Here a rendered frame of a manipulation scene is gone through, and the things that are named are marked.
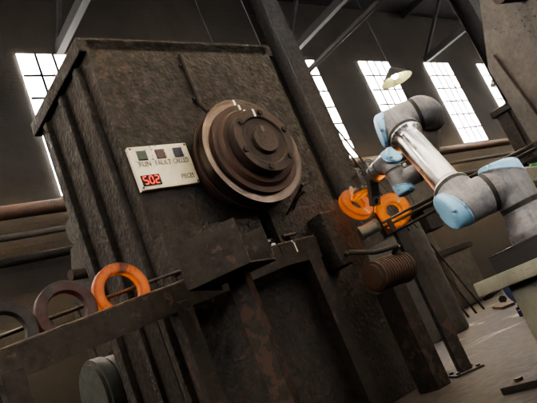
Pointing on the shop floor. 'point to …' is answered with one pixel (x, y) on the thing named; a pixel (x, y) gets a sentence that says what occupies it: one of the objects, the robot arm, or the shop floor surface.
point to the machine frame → (199, 220)
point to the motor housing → (406, 318)
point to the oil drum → (433, 284)
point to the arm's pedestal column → (527, 305)
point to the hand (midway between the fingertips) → (354, 200)
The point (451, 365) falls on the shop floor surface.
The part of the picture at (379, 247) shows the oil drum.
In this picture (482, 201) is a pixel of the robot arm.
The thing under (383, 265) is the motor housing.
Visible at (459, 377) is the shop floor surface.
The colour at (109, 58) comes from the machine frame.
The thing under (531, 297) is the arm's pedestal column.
